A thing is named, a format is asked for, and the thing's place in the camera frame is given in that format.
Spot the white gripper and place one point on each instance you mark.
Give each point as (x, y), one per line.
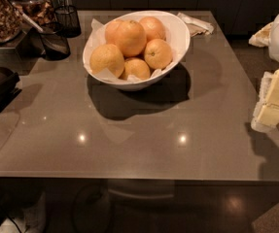
(266, 115)

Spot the large orange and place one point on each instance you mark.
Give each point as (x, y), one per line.
(130, 38)

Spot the white oval bowl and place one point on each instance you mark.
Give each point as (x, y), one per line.
(177, 36)

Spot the right front orange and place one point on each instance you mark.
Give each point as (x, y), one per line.
(158, 54)

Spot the back right orange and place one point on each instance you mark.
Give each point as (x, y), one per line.
(154, 28)

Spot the front centre orange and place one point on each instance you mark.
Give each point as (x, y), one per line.
(137, 67)

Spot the back left orange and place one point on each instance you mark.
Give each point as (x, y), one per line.
(110, 31)

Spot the front left orange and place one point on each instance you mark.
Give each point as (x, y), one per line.
(109, 57)

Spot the white paper bowl liner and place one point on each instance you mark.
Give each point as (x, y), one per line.
(128, 51)

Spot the folded paper napkin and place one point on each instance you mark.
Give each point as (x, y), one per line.
(196, 26)

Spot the black mesh cup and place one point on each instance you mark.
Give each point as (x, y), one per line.
(67, 16)

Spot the black mesh scoop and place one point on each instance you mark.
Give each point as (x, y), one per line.
(54, 42)

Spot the small glass snack jar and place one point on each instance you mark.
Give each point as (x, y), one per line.
(41, 11)

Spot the metal tray stand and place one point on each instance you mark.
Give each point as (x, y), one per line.
(21, 54)

